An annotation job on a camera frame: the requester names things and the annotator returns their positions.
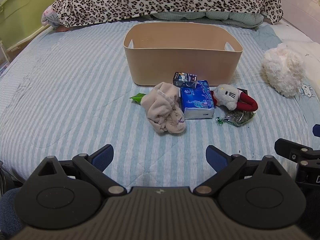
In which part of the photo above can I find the blue tissue pack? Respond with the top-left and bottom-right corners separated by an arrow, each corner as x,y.
180,80 -> 215,120

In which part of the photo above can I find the person's leg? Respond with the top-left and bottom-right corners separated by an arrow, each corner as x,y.
0,187 -> 22,240

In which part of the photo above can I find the beige plastic storage bin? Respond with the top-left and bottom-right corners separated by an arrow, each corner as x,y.
123,22 -> 244,86

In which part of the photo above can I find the light green quilt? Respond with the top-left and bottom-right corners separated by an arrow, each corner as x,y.
150,10 -> 264,28

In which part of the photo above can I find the clear bag of dried herbs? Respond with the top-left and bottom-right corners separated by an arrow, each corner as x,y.
215,112 -> 255,127

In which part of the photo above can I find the beige fleece cloth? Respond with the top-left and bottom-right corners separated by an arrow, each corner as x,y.
141,82 -> 187,135

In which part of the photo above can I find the white and red plush toy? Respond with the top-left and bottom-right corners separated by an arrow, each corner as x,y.
210,84 -> 258,112

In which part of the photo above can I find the striped blue bed sheet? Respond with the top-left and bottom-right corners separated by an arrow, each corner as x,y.
0,20 -> 320,190

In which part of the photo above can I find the green cabinet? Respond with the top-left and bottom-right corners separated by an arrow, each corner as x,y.
0,0 -> 60,53

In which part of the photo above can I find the white pillow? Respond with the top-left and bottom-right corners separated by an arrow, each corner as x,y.
271,21 -> 320,63

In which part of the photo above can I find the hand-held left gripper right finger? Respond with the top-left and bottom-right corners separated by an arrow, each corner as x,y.
193,145 -> 290,197

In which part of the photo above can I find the light blue rabbit-print cloth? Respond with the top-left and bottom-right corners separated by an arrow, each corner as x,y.
295,76 -> 320,110

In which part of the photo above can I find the white fluffy plush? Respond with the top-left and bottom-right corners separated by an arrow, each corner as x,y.
261,43 -> 306,98

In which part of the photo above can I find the small green packet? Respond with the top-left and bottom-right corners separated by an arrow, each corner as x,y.
129,93 -> 147,104

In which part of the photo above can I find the pink floral cloth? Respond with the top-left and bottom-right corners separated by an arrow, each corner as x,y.
41,5 -> 61,29

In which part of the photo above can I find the small dark printed box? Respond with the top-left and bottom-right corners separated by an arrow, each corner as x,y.
172,72 -> 198,89

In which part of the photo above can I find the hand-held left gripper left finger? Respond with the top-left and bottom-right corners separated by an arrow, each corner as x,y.
30,144 -> 127,197

